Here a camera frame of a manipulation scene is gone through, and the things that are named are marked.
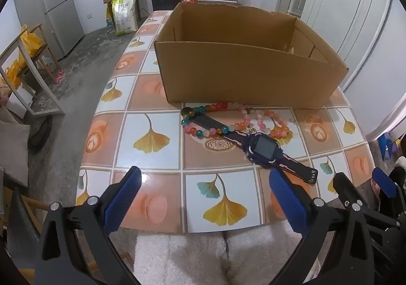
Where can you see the blue packet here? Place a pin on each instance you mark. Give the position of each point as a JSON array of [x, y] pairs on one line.
[[387, 145]]

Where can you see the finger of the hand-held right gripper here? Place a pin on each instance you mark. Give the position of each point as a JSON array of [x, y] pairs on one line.
[[344, 185], [383, 182]]

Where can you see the yellow green rice sack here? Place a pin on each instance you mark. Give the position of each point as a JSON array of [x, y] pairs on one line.
[[123, 15]]

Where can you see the wooden shelf rack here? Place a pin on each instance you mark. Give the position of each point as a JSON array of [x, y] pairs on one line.
[[19, 47]]

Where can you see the cardboard box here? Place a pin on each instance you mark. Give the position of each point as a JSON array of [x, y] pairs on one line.
[[241, 75]]

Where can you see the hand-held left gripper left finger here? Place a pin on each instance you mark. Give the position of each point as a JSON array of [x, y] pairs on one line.
[[123, 199]]

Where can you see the purple smartwatch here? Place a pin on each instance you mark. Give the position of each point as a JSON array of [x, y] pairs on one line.
[[263, 145]]

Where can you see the large yellow plastic bag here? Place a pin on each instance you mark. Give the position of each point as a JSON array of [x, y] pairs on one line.
[[30, 40]]

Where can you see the beige cushion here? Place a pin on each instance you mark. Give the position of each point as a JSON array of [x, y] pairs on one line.
[[14, 145]]

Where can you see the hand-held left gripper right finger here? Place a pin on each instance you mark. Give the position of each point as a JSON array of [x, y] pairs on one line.
[[285, 199]]

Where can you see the small yellow plastic bag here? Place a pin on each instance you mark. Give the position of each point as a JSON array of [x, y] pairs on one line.
[[12, 72]]

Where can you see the grey refrigerator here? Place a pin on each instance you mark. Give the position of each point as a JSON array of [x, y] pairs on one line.
[[54, 2]]

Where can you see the white fleece trousers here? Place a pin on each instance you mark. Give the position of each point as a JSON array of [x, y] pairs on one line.
[[190, 256]]

